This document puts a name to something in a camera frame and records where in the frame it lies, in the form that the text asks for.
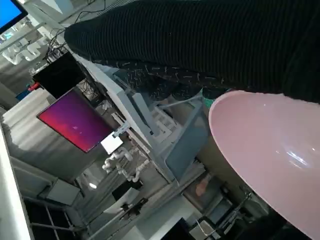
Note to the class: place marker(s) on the blue screen monitor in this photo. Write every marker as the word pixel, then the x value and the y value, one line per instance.
pixel 10 12

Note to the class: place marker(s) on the green cutting mat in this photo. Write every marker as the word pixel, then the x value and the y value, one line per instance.
pixel 208 100

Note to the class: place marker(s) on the black dark screen monitor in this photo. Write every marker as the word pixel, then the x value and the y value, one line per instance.
pixel 60 75

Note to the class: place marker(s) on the grey office chair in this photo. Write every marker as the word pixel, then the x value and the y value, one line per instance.
pixel 185 145

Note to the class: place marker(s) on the purple screen monitor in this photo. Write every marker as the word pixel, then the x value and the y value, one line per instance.
pixel 77 122

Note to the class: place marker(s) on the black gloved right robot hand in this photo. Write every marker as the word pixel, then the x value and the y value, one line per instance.
pixel 200 37

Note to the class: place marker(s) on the pink bowl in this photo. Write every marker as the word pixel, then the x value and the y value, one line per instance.
pixel 262 150

